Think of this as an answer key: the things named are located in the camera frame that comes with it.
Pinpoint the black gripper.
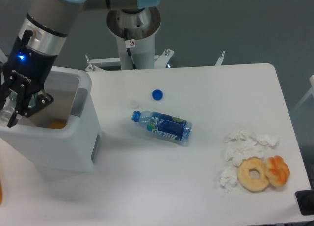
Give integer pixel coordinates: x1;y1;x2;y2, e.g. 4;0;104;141
0;35;54;128

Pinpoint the clear plastic bottle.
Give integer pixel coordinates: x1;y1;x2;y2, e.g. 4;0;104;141
0;91;39;127

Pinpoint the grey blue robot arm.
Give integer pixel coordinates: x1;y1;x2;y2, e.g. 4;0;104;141
0;0;88;127

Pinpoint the orange item in trash can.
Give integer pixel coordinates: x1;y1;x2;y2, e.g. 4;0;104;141
47;121;66;129

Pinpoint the white trash can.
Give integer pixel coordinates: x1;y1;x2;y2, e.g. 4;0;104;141
0;66;102;172

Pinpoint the white bottle cap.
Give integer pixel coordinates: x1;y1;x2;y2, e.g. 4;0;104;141
130;101;139;109

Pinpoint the blue bottle cap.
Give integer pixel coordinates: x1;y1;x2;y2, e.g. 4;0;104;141
152;89;163;101

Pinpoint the blue label plastic bottle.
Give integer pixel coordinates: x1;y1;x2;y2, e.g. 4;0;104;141
131;111;192;146

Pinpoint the orange object at left edge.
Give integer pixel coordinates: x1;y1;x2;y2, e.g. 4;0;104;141
0;179;3;205

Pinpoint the small crumpled white tissue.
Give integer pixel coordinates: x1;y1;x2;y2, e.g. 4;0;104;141
219;167;238;193

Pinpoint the large crumpled white tissue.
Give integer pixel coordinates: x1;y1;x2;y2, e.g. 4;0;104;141
223;129;279;167

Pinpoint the orange glazed pastry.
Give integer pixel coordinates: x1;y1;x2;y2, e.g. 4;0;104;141
264;155;290;187

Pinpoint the black device at edge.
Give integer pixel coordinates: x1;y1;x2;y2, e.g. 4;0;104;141
295;190;314;216

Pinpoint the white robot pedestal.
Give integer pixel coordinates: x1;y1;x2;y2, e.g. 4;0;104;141
85;7;174;71

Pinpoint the ring donut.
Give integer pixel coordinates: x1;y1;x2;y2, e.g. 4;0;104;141
237;158;269;192

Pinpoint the white frame at right edge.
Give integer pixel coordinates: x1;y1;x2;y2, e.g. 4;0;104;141
291;75;314;121

